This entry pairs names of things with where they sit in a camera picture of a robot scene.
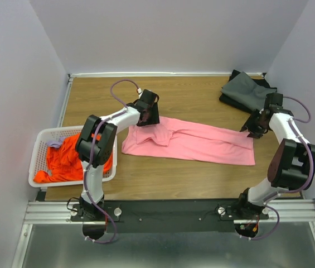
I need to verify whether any folded black t shirt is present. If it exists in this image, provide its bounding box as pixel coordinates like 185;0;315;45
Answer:
219;69;278;114

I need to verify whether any aluminium table edge rail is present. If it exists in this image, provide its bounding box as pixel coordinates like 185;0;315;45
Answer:
56;71;268;129

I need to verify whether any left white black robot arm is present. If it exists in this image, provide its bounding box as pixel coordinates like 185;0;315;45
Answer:
75;89;159;221

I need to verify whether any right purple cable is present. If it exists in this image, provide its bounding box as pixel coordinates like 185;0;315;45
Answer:
239;96;313;241

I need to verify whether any pink t shirt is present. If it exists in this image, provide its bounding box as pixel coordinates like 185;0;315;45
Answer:
122;117;255;166

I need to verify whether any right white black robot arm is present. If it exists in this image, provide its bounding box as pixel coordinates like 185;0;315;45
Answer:
233;93;315;219

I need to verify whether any front aluminium frame rail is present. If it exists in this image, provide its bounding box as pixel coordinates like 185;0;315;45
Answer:
23;199;315;224

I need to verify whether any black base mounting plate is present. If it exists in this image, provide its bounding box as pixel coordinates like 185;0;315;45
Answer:
67;199;269;239

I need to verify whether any purple cloth in basket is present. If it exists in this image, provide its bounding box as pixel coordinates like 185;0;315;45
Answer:
46;137;66;149

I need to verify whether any white plastic laundry basket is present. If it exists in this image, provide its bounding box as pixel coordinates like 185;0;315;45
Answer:
28;125;118;188

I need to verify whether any orange t shirt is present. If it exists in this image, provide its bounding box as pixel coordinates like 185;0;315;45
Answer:
33;132;114;184

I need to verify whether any folded grey t shirt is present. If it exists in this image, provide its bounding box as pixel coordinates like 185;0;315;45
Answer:
221;71;278;111

